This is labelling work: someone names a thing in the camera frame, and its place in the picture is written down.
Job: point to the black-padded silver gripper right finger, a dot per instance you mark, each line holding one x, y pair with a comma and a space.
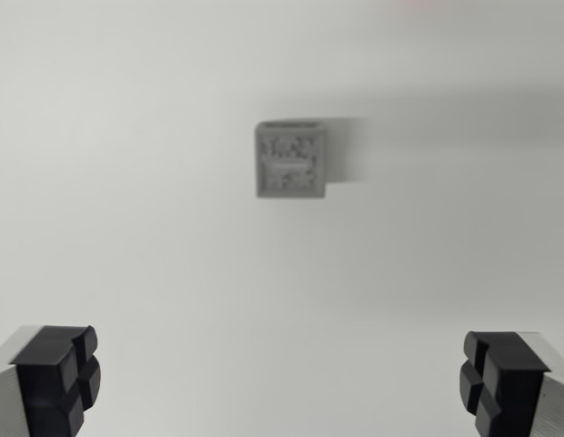
509, 378

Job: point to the black-padded silver gripper left finger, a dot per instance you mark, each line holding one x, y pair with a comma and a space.
41, 378

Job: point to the grey embossed cube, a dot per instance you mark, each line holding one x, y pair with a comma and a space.
291, 159

